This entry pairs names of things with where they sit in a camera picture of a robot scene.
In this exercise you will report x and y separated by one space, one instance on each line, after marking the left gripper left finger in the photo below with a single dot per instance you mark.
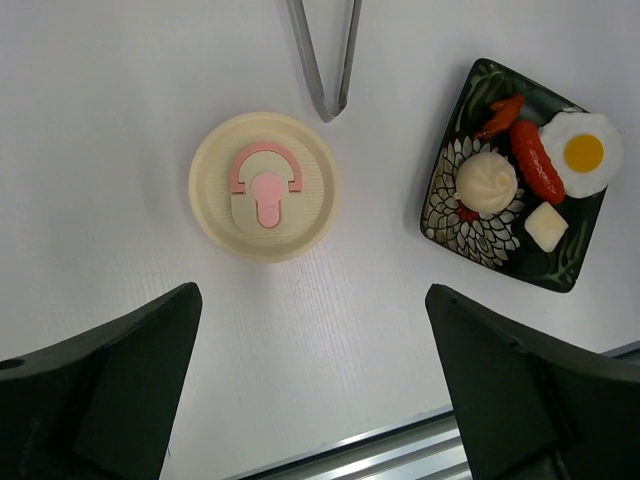
101 404

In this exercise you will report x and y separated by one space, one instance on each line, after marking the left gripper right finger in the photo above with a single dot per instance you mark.
528 405

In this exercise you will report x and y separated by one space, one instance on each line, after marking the cream lunch box lid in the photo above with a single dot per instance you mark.
265 187

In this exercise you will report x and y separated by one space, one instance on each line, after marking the metal tongs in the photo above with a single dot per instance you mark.
309 63

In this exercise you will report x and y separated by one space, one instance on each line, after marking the cream tofu block toy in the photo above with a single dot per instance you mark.
546 227

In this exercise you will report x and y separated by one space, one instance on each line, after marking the black patterned square plate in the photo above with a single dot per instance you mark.
500 241

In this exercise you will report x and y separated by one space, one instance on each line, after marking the white steamed bun toy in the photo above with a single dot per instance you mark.
486 183

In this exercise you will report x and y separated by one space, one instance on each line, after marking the red sausage toy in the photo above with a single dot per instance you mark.
534 163

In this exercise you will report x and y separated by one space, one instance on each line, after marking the fried egg toy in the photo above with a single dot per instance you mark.
585 149

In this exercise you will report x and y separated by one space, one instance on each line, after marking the small red shrimp toy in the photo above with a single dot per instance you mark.
505 112

